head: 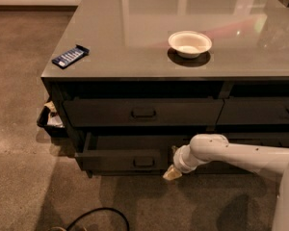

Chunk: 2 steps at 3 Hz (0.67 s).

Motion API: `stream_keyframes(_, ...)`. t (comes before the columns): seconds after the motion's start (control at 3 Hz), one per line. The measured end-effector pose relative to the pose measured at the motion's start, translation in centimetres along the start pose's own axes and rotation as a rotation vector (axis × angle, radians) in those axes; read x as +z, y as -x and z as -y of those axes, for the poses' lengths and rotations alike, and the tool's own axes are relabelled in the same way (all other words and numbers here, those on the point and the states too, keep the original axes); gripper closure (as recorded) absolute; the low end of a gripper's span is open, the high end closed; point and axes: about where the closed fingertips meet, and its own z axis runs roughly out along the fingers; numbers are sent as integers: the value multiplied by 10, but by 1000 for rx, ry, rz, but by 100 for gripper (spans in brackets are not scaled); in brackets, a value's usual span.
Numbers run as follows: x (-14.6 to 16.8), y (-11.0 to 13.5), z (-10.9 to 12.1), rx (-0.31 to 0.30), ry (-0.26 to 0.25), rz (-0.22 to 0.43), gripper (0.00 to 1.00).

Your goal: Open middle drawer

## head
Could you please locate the black floor cable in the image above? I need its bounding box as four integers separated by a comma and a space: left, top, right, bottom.
66, 207, 131, 231

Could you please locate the white paper bowl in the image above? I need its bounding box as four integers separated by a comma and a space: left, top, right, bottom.
168, 31, 212, 59

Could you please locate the black bin with trash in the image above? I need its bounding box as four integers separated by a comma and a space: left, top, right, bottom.
37, 100, 67, 138

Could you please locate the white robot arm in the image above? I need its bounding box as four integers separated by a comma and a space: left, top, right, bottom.
163, 134, 289, 231

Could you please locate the dark grey drawer cabinet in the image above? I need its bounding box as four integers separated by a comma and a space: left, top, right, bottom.
40, 0, 289, 179

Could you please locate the drawer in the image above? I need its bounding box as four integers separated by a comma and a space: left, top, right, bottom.
75, 133, 191, 175
63, 98, 223, 127
223, 132, 289, 148
218, 97, 289, 125

